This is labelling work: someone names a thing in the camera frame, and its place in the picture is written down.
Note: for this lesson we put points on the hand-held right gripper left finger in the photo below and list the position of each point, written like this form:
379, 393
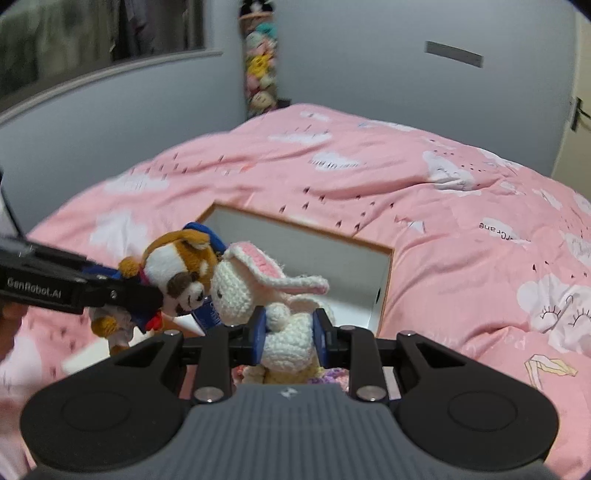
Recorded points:
258, 332

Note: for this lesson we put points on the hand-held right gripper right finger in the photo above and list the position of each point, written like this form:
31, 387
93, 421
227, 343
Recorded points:
319, 337

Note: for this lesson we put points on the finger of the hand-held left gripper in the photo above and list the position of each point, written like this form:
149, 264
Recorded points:
134, 297
104, 271

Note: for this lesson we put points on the white crochet bunny pink ears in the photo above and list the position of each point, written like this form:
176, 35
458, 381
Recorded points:
286, 346

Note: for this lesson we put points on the brown bear plush blue outfit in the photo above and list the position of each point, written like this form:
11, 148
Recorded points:
171, 263

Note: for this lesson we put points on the orange cardboard box white inside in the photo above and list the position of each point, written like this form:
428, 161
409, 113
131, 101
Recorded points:
323, 258

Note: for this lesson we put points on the person's left hand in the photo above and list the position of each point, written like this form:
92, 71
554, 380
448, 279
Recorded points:
10, 325

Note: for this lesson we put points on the pink printed blanket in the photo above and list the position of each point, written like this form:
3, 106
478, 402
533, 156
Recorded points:
461, 207

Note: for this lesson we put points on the hanging stack of plush toys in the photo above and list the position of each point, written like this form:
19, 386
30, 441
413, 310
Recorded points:
261, 64

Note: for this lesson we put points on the cream door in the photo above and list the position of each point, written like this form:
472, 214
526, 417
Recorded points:
572, 152

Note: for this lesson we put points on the window with grey frame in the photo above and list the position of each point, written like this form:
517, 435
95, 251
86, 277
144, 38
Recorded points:
69, 27

